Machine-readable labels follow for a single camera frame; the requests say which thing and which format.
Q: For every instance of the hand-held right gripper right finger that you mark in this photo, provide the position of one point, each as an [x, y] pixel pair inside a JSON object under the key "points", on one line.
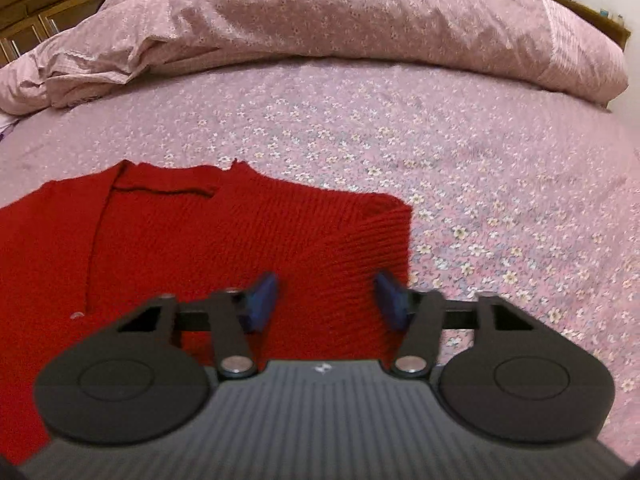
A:
{"points": [[390, 301]]}

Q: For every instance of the brown wooden bed frame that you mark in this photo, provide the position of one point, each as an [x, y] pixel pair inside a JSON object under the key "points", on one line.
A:
{"points": [[585, 12]]}

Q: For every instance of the pink floral bed sheet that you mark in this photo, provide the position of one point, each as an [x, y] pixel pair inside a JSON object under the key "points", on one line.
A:
{"points": [[450, 160]]}

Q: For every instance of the pink floral duvet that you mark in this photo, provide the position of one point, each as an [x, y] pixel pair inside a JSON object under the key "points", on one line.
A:
{"points": [[325, 15]]}

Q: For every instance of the red knitted sweater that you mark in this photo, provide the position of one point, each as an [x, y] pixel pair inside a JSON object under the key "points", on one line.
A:
{"points": [[300, 240]]}

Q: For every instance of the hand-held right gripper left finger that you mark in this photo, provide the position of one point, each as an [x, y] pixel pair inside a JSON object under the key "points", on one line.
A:
{"points": [[262, 300]]}

